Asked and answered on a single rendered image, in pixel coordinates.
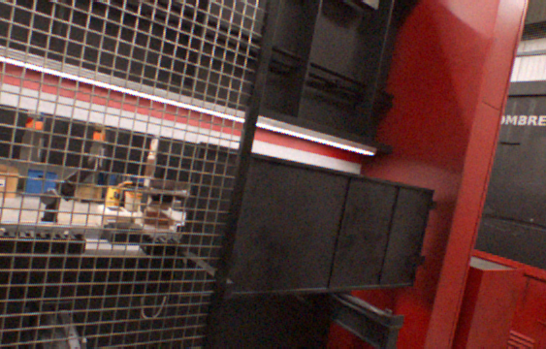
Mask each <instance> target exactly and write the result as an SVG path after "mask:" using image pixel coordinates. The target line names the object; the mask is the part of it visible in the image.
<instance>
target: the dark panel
mask: <svg viewBox="0 0 546 349"><path fill-rule="evenodd" d="M433 197H434V190H433V189H428V188H423V187H418V186H414V185H409V184H404V183H399V182H395V181H391V180H387V179H382V178H377V177H372V176H367V175H362V174H354V173H350V172H345V171H340V170H335V169H330V168H326V167H321V166H316V165H311V164H307V163H302V162H297V161H293V160H288V159H283V158H278V157H273V156H269V155H265V154H260V153H255V152H251V156H250V161H249V166H248V171H247V177H246V182H245V186H244V191H243V196H242V202H241V211H240V216H239V222H238V227H237V231H236V236H235V241H234V247H233V252H232V256H231V261H230V266H229V271H228V273H229V276H228V278H229V279H230V280H231V281H232V282H233V286H234V288H233V293H232V298H245V297H262V296H277V295H294V294H310V293H326V292H342V291H358V290H373V289H389V288H405V287H413V286H414V281H415V276H416V272H417V268H418V264H419V259H420V254H421V250H422V245H423V241H424V236H425V232H426V228H427V223H428V220H429V215H430V211H431V206H432V201H433Z"/></svg>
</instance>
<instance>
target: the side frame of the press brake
mask: <svg viewBox="0 0 546 349"><path fill-rule="evenodd" d="M528 2H529V0H420V1H416V2H412V3H408V4H404V5H401V6H402V10H401V17H400V22H399V27H398V32H397V36H396V40H395V45H394V50H393V54H392V58H391V63H390V68H389V73H388V78H387V81H386V86H385V91H384V92H386V93H388V94H391V95H393V96H394V98H393V99H392V100H391V99H388V98H386V97H384V96H383V101H384V102H387V103H389V104H392V105H393V106H392V107H391V108H387V107H385V106H382V105H381V110H380V114H379V116H380V118H379V123H378V127H377V132H376V137H375V140H376V141H377V142H381V143H386V144H388V145H391V146H392V147H393V148H392V152H391V153H385V152H376V154H369V153H364V156H363V161H362V166H361V170H360V175H367V176H372V177H377V178H382V179H387V180H391V181H395V182H399V183H404V184H409V185H414V186H418V187H423V188H428V189H433V190H434V197H433V202H437V204H436V208H435V210H431V211H430V215H429V220H428V223H427V228H426V232H425V236H424V241H423V245H422V250H421V254H420V256H425V260H424V264H423V265H418V268H417V272H416V276H415V281H414V286H413V287H405V288H389V289H373V290H358V291H351V294H352V295H353V296H355V297H357V298H359V299H361V300H363V301H366V302H367V303H369V304H371V305H373V306H374V307H376V308H378V309H380V310H382V311H384V312H385V309H388V310H390V311H392V312H391V313H392V314H393V315H401V314H403V315H404V320H403V326H402V328H400V331H399V336H398V340H397V345H396V347H398V349H451V346H452V341H453V337H454V332H455V329H456V324H457V320H458V315H459V311H460V307H461V302H462V298H463V293H464V289H465V285H466V279H467V274H468V270H469V265H470V261H471V256H472V252H473V247H474V243H475V240H476V235H477V231H478V226H479V222H480V217H481V214H482V210H483V205H484V202H485V197H486V193H487V188H488V184H489V175H490V171H491V167H492V163H493V158H494V154H495V149H496V145H497V142H498V134H499V129H500V125H501V121H502V117H503V113H504V108H505V104H506V99H507V95H508V90H509V87H510V82H511V79H512V75H513V70H514V66H515V62H514V61H515V57H516V52H517V48H518V45H519V40H520V37H521V32H522V28H523V23H524V19H525V14H526V10H527V6H528ZM326 349H375V348H374V347H372V346H371V345H369V344H367V343H366V342H364V341H363V340H362V339H360V338H359V337H357V336H356V335H354V333H351V332H350V331H348V330H347V329H345V328H343V327H340V326H339V325H337V324H336V323H334V322H332V323H331V327H330V331H329V336H328V341H327V345H326Z"/></svg>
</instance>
